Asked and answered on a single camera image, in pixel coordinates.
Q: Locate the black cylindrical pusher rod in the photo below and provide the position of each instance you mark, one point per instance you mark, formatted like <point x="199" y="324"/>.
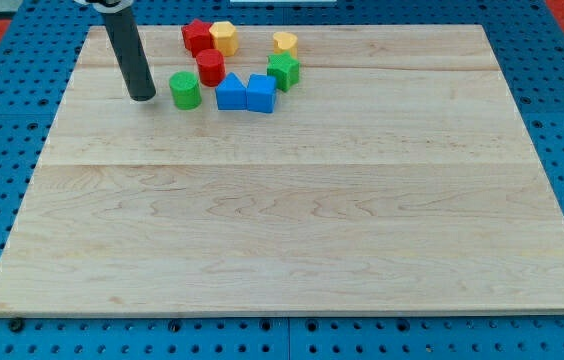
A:
<point x="124" y="37"/>

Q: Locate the blue triangle block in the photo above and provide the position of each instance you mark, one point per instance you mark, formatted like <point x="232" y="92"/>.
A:
<point x="231" y="93"/>

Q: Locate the yellow hexagon block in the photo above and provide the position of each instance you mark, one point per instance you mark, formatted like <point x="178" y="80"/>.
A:
<point x="225" y="38"/>

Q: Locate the light wooden board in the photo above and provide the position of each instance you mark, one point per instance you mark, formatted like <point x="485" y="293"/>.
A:
<point x="397" y="178"/>

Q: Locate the red star block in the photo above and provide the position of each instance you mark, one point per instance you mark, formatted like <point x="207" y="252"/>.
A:
<point x="197" y="37"/>

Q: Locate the yellow heart block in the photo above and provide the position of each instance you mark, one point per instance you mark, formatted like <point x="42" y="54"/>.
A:
<point x="285" y="42"/>

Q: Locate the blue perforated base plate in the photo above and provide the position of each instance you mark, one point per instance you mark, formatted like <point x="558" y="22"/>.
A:
<point x="37" y="55"/>

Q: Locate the green cylinder block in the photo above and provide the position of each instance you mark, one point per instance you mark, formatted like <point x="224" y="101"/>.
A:
<point x="185" y="90"/>

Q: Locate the green star block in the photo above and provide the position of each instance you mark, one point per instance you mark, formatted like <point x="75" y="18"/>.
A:
<point x="285" y="69"/>

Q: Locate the blue cube block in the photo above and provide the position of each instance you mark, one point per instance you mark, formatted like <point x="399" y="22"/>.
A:
<point x="261" y="93"/>

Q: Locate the red cylinder block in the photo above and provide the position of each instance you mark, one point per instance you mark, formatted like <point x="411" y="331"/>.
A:
<point x="211" y="67"/>

